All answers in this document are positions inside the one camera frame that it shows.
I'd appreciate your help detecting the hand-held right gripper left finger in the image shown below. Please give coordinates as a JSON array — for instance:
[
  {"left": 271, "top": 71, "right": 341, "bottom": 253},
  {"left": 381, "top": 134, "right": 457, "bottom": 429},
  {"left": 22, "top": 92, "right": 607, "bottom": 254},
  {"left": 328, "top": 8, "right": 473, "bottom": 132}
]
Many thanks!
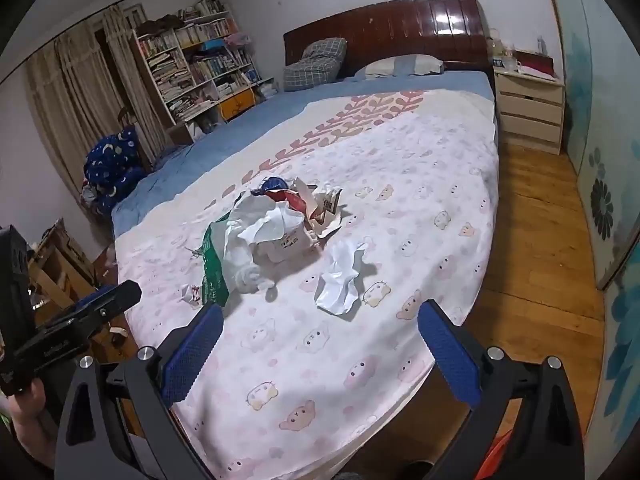
[{"left": 55, "top": 304, "right": 236, "bottom": 480}]

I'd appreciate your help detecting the torn cardboard carton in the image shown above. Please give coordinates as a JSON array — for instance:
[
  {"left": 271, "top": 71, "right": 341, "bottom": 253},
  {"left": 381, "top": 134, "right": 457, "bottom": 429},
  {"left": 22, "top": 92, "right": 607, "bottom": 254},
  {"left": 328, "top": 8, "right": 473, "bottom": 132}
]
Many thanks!
[{"left": 295, "top": 177, "right": 347, "bottom": 241}]

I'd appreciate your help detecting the white paper box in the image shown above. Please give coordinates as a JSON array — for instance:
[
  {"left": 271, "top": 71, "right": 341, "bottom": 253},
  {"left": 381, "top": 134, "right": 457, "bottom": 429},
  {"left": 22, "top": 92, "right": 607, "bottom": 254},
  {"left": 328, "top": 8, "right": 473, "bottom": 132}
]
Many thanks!
[{"left": 255, "top": 210, "right": 322, "bottom": 264}]

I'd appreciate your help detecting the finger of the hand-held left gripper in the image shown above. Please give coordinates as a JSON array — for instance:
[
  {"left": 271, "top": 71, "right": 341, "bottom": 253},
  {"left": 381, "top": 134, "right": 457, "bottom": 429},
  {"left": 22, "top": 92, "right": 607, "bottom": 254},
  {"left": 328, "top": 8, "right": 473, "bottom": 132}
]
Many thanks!
[{"left": 47, "top": 280, "right": 142, "bottom": 333}]

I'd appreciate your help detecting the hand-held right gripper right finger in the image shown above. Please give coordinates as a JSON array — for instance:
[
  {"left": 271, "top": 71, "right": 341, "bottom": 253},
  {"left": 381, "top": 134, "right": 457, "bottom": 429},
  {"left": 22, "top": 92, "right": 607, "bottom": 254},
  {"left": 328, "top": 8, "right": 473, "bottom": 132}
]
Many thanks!
[{"left": 417, "top": 299, "right": 586, "bottom": 480}]

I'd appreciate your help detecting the black curtain rod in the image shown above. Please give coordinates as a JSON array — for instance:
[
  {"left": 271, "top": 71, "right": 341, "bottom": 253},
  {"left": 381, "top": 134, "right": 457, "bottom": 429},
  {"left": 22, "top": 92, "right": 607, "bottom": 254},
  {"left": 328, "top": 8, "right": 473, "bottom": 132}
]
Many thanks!
[{"left": 0, "top": 0, "right": 208, "bottom": 86}]

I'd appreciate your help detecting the wooden chair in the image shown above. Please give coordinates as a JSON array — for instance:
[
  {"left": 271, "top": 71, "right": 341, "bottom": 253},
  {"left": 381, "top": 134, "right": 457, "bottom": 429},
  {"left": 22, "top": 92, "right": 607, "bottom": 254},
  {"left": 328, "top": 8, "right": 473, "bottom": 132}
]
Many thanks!
[{"left": 27, "top": 217, "right": 128, "bottom": 356}]

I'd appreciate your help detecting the white pink bear-print blanket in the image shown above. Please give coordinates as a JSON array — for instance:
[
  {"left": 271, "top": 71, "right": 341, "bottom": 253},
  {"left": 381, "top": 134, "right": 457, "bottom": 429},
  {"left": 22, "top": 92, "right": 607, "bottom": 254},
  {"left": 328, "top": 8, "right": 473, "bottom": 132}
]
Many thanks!
[{"left": 112, "top": 89, "right": 501, "bottom": 480}]

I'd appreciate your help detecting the blue star-print cloth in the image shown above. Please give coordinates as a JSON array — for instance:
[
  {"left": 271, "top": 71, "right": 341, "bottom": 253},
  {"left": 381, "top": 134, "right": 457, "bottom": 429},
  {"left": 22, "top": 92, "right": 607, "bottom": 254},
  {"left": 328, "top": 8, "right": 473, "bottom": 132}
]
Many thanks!
[{"left": 81, "top": 127, "right": 147, "bottom": 217}]

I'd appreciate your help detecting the glass jar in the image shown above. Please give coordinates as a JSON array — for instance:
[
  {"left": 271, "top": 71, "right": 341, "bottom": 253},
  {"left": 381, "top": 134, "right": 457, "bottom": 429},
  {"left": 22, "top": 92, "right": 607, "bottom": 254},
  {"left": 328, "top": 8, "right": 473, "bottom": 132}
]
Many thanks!
[{"left": 487, "top": 27, "right": 507, "bottom": 59}]

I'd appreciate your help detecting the beige curtain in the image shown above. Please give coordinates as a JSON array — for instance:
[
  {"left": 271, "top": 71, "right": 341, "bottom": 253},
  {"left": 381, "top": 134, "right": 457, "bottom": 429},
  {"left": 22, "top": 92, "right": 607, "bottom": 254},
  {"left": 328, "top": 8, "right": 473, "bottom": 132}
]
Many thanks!
[{"left": 25, "top": 4, "right": 168, "bottom": 181}]

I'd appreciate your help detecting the red and white paper cup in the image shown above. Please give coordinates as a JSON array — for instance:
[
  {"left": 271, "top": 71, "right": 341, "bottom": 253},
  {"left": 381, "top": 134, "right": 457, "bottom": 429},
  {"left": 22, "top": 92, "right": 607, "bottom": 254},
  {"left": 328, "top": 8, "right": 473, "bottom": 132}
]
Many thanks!
[{"left": 265, "top": 187, "right": 309, "bottom": 214}]

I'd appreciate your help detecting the blue and beige pillow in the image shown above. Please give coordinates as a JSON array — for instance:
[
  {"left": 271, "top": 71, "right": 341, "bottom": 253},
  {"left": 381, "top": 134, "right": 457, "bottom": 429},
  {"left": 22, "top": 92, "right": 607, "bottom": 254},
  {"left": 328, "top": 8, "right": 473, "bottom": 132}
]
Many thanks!
[{"left": 352, "top": 54, "right": 445, "bottom": 81}]

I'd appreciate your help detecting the green and white plastic bag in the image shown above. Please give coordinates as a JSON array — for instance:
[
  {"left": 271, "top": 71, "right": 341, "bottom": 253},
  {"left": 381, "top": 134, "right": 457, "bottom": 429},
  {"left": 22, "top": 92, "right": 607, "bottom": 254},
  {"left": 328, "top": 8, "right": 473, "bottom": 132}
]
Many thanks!
[{"left": 199, "top": 192, "right": 281, "bottom": 309}]

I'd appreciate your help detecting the person's left hand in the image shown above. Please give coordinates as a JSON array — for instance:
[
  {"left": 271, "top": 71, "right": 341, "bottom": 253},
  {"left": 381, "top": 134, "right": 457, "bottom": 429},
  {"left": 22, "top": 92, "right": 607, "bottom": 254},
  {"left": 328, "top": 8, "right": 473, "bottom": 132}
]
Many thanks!
[{"left": 10, "top": 379, "right": 63, "bottom": 480}]

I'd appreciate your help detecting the red box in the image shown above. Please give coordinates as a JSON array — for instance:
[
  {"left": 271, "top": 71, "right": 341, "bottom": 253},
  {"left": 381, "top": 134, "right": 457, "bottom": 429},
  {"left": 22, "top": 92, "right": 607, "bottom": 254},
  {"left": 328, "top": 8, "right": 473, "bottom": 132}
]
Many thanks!
[{"left": 515, "top": 50, "right": 556, "bottom": 80}]

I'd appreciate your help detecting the grey plaid pillow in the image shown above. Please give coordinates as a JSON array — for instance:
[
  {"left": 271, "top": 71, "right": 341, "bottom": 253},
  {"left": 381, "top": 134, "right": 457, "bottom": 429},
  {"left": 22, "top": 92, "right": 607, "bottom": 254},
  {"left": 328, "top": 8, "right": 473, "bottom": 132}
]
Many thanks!
[{"left": 283, "top": 37, "right": 349, "bottom": 92}]

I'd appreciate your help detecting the flower-print wardrobe door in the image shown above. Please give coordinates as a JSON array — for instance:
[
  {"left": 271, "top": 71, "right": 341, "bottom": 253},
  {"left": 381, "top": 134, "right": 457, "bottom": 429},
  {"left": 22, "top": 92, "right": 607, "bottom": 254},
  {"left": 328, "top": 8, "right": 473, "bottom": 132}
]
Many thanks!
[{"left": 542, "top": 0, "right": 640, "bottom": 421}]

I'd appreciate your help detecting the blue bedsheet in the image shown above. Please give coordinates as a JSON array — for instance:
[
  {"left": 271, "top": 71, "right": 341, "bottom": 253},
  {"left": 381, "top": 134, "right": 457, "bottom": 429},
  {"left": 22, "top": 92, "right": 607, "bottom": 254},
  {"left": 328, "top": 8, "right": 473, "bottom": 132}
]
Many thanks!
[{"left": 111, "top": 69, "right": 497, "bottom": 241}]

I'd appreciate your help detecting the white bookshelf with books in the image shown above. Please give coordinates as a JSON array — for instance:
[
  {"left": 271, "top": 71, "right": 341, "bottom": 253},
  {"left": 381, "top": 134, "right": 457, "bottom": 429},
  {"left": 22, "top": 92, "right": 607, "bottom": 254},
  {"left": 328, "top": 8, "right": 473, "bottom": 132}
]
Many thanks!
[{"left": 131, "top": 0, "right": 277, "bottom": 146}]

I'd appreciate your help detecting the cream nightstand with drawers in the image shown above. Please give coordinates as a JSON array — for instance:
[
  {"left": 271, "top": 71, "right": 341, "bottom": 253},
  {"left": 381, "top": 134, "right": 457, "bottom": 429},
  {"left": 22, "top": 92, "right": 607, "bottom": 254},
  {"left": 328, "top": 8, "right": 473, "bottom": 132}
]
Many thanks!
[{"left": 492, "top": 62, "right": 566, "bottom": 156}]

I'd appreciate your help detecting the dark wooden headboard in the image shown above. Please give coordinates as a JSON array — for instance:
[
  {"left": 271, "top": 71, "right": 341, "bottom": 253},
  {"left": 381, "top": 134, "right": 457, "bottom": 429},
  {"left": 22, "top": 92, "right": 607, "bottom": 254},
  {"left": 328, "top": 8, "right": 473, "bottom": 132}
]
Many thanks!
[{"left": 283, "top": 0, "right": 493, "bottom": 81}]

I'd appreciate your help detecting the white tissue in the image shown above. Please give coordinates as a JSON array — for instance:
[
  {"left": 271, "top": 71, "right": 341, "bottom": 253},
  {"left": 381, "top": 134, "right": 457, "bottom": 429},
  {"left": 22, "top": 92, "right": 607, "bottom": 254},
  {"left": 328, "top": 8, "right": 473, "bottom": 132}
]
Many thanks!
[{"left": 315, "top": 239, "right": 369, "bottom": 317}]

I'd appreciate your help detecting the white paper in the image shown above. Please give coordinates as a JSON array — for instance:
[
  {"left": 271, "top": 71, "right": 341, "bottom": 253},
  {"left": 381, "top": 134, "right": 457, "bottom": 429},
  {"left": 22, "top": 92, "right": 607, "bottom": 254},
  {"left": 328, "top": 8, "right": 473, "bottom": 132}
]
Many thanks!
[{"left": 239, "top": 204, "right": 292, "bottom": 245}]

